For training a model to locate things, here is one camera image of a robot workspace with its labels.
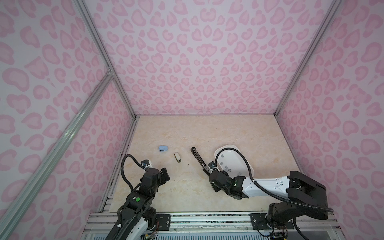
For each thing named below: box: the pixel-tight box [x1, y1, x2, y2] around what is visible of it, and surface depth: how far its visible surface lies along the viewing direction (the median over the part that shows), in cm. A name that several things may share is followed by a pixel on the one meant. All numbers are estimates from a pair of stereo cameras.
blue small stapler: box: [159, 146, 169, 153], surface depth 102 cm
